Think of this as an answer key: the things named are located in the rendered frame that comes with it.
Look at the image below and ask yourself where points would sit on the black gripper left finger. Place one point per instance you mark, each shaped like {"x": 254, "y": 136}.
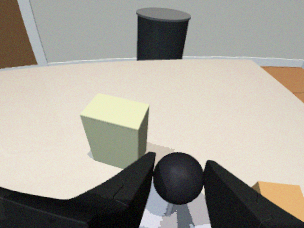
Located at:
{"x": 118, "y": 202}

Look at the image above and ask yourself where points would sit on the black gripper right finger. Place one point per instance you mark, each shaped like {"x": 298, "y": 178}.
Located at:
{"x": 233, "y": 204}

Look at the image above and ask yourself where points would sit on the tan rectangular block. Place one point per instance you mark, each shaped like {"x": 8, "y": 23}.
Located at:
{"x": 288, "y": 197}

